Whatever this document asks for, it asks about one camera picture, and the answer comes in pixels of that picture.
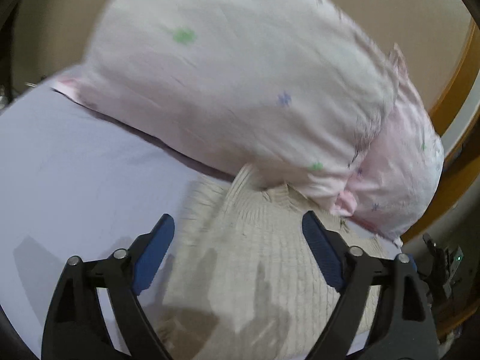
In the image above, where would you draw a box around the beige cable-knit sweater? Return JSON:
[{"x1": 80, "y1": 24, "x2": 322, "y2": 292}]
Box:
[{"x1": 154, "y1": 166, "x2": 396, "y2": 359}]

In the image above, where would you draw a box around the right floral pink pillow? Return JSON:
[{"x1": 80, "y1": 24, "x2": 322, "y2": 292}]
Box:
[{"x1": 331, "y1": 78, "x2": 445, "y2": 248}]

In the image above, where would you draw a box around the floral pink pillow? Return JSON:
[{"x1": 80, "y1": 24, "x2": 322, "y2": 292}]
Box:
[
  {"x1": 54, "y1": 0, "x2": 399, "y2": 209},
  {"x1": 331, "y1": 78, "x2": 445, "y2": 248}
]

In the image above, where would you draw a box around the lavender bed sheet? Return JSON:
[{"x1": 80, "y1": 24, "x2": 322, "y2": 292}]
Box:
[{"x1": 1, "y1": 83, "x2": 221, "y2": 354}]

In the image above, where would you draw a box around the left floral pink pillow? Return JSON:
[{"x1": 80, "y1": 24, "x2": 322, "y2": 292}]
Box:
[{"x1": 54, "y1": 0, "x2": 399, "y2": 209}]

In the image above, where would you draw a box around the wooden bed frame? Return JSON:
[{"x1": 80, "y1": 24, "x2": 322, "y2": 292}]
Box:
[{"x1": 402, "y1": 23, "x2": 479, "y2": 336}]

